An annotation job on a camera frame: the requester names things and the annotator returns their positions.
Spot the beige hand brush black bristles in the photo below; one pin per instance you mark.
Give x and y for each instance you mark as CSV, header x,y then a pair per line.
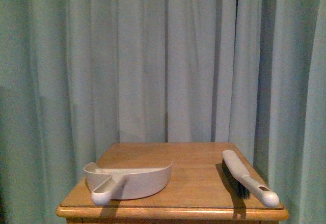
x,y
246,184

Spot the teal green curtain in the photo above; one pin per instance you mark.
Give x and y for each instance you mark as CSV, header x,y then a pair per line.
x,y
80,75

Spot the wooden nightstand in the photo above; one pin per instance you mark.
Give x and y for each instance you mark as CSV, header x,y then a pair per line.
x,y
198,190

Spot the beige plastic dustpan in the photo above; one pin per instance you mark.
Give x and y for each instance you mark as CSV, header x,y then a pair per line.
x,y
106,185

